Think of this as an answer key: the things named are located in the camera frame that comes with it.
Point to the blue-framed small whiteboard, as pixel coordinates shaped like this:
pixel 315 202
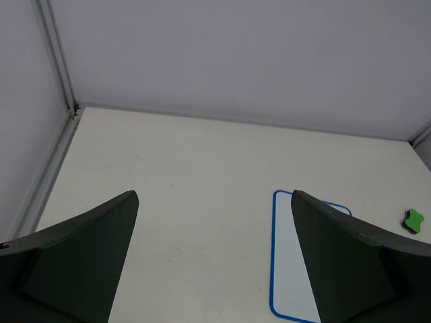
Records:
pixel 290 292

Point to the aluminium frame post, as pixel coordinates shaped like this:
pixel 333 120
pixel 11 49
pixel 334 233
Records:
pixel 45 17
pixel 420 135

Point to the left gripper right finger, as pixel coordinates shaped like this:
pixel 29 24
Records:
pixel 359 272

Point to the right aluminium frame post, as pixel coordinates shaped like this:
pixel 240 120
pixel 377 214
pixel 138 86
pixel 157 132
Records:
pixel 420 135

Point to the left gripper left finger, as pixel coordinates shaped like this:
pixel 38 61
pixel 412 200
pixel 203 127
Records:
pixel 69 272

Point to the green whiteboard eraser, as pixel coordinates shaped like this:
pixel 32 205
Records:
pixel 412 221

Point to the left table edge rail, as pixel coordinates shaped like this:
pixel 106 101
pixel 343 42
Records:
pixel 35 203

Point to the left aluminium frame post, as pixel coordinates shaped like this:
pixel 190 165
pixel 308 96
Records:
pixel 45 17

